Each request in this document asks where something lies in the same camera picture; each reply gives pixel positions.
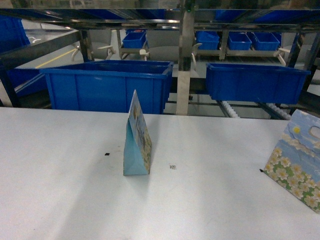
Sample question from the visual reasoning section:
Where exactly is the flower gift bag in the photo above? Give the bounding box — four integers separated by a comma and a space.
262, 109, 320, 214
123, 90, 152, 176

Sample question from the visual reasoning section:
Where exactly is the steel rack post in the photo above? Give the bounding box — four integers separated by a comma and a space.
176, 0, 196, 116

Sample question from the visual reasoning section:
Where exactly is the blue bin right of post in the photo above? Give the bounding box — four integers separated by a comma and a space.
206, 63, 311, 104

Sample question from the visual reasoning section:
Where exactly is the blue bin behind table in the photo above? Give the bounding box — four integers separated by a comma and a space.
40, 60, 174, 114

